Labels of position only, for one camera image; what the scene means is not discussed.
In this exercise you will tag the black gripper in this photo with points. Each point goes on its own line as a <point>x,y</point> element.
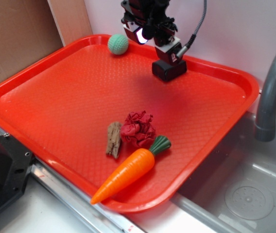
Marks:
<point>144,20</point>

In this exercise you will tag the red plastic tray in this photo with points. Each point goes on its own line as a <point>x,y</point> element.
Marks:
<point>61,106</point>

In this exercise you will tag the orange toy carrot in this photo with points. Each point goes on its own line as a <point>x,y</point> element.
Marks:
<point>130,170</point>

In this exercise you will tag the brown cardboard sheet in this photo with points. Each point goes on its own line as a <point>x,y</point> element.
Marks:
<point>28,33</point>

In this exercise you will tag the grey plastic sink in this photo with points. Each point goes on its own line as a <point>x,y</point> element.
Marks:
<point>234,189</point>

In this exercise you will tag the brown wood piece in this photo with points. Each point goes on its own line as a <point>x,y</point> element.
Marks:
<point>113,139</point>

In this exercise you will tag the black box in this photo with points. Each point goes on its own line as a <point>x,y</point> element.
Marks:
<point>167,72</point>

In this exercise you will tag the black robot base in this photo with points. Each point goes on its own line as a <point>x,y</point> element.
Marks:
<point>15,166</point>

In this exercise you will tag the metal rail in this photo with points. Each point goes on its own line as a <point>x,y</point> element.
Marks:
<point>52,205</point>

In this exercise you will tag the red cloth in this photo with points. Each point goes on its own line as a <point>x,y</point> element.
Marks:
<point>138,130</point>

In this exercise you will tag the green textured ball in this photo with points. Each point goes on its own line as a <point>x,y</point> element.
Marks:
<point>118,44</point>

